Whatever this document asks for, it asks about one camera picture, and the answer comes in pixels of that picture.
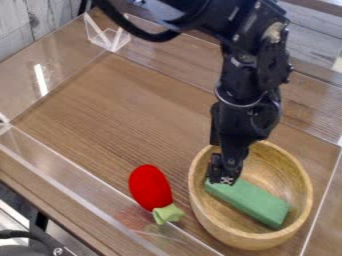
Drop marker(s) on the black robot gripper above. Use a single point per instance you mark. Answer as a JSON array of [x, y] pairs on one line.
[[239, 124]]

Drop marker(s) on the brown wooden bowl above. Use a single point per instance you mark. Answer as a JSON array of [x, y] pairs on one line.
[[272, 169]]

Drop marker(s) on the green rectangular block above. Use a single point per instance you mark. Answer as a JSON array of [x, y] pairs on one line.
[[254, 201]]

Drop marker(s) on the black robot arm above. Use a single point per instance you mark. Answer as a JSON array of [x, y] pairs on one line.
[[250, 28]]

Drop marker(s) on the clear acrylic corner bracket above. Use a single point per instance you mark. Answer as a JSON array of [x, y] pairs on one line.
[[109, 39]]

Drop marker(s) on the black stand with cable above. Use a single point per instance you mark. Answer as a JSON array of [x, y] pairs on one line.
[[40, 243]]

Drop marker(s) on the red plush radish toy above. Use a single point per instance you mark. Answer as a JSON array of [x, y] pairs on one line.
[[151, 191]]

